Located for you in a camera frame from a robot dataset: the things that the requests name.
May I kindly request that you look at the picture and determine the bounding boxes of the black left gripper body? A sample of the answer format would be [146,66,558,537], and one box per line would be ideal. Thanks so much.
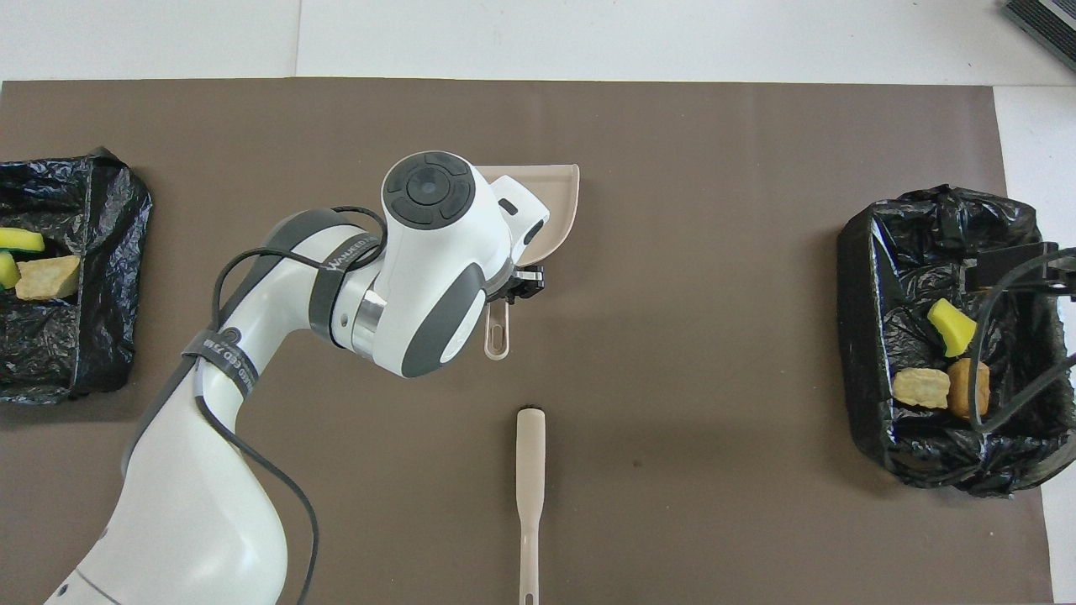
[488,265,548,305]

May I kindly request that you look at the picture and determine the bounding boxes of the beige plastic dustpan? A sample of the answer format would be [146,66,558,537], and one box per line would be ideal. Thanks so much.
[473,163,582,361]

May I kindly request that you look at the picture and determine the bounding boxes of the beige brush with black bristles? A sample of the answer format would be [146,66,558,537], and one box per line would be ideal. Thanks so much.
[514,405,548,605]

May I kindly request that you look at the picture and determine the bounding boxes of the pale striped croissant piece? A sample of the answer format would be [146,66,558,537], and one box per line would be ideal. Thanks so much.
[892,367,952,410]

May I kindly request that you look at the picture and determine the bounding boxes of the small green and yellow sponge piece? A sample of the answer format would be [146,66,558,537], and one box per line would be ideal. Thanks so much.
[927,298,978,359]

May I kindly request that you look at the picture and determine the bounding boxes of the brown oval bread nugget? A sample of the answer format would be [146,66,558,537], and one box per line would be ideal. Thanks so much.
[947,358,992,421]

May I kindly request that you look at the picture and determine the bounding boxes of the beige crumbly sponge chunk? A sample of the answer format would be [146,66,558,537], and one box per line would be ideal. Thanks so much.
[14,255,82,303]

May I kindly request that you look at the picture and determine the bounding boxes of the bin with black trash bag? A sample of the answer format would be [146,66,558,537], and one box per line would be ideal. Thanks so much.
[0,147,154,406]
[836,184,1076,498]

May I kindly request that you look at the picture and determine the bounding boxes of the brown table mat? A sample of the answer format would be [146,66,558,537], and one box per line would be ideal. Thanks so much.
[0,78,1053,605]

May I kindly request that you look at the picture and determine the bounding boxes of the grey ridged device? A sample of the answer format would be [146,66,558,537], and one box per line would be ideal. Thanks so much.
[1002,0,1076,72]

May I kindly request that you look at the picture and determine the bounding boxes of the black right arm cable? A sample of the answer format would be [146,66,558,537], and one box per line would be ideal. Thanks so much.
[964,242,1076,488]

